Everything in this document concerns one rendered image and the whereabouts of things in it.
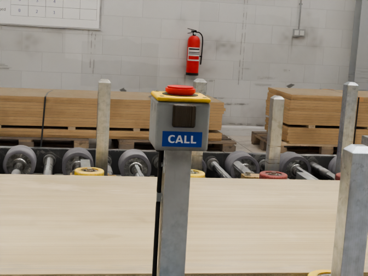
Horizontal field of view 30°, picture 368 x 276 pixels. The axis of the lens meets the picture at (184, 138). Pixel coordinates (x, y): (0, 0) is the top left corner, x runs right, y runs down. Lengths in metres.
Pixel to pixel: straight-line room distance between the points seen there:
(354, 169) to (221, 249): 0.41
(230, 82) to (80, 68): 1.79
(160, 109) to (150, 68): 7.23
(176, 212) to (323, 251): 0.49
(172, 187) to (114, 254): 0.36
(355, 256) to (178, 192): 0.27
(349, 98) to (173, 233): 1.30
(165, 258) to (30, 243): 0.42
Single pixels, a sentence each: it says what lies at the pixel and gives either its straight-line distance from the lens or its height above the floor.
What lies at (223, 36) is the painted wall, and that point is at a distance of 8.25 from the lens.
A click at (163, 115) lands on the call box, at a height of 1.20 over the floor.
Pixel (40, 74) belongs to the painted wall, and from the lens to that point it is 8.03.
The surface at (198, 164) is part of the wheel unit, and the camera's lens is 2.05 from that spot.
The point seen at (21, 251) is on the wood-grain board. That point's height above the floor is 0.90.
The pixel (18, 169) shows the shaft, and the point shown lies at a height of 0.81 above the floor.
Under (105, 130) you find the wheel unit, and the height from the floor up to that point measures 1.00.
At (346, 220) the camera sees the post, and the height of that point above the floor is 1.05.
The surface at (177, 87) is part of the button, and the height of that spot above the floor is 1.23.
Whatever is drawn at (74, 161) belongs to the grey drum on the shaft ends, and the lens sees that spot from 2.40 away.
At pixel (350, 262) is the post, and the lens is 1.02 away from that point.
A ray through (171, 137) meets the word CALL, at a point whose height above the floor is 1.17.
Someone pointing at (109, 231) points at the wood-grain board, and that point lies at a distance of 1.38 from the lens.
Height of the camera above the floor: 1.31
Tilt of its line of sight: 9 degrees down
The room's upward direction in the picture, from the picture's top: 3 degrees clockwise
